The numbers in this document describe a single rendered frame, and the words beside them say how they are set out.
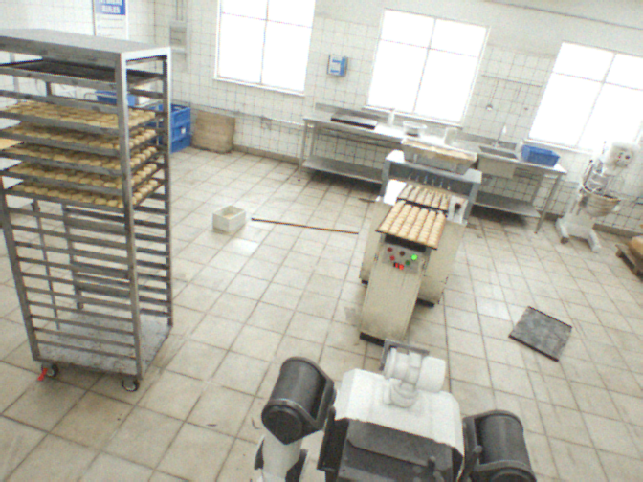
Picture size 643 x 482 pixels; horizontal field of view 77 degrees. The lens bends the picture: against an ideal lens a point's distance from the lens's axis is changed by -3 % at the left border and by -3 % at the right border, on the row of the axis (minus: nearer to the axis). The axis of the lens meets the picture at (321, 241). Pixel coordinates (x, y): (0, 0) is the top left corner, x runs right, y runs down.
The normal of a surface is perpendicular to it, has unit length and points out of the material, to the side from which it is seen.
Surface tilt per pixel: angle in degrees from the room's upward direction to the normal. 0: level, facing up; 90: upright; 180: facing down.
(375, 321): 90
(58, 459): 0
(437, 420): 0
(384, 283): 90
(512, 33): 90
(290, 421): 90
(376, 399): 0
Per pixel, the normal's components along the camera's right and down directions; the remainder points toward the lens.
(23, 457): 0.15, -0.88
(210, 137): -0.14, 0.04
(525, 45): -0.21, 0.43
